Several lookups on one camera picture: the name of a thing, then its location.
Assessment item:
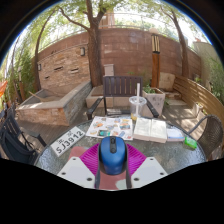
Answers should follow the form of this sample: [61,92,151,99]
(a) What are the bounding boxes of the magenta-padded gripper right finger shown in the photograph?
[125,144,169,190]

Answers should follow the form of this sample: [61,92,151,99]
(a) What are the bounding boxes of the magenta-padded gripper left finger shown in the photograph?
[57,143,101,190]

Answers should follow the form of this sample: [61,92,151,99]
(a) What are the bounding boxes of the blue computer mouse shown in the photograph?
[98,135,128,176]

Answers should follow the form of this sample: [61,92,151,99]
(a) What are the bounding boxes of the white license plate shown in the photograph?
[49,126,87,158]

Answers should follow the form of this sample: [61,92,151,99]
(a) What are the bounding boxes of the open white book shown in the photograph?
[132,117,168,144]

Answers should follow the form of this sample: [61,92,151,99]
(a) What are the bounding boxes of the small white blue notebook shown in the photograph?
[165,127,186,143]

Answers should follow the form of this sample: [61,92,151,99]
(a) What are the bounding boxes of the small green packet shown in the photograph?
[184,136,199,150]

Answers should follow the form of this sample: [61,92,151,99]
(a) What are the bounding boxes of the colourful picture magazine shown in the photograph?
[85,115,135,141]

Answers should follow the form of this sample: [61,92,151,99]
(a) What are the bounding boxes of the clear plastic cup with straw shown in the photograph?
[128,82,148,122]

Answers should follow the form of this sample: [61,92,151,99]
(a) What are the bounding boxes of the stone raised garden bed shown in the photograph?
[15,80,93,127]

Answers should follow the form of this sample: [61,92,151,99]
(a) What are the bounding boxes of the white square planter box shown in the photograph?
[141,87,167,118]

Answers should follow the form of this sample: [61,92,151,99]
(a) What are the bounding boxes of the dark wooden slatted chair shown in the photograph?
[86,75,160,121]

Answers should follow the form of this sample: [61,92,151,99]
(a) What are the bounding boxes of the wooden slatted fence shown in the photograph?
[172,75,224,129]

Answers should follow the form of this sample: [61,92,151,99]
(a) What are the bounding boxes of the beige stone slab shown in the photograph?
[158,71,177,92]

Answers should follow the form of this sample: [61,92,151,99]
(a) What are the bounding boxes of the thin leaning tree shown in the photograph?
[31,8,59,94]

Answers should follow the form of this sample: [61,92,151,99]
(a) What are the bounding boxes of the thick forked tree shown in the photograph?
[58,0,118,88]

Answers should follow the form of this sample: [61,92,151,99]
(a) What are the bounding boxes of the slender tree by fence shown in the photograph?
[156,4,194,79]

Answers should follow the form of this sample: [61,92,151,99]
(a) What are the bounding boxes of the grey wall utility box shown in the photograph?
[103,63,115,77]

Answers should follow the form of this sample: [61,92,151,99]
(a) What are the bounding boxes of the wooden garden lamp post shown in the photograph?
[150,32,162,89]

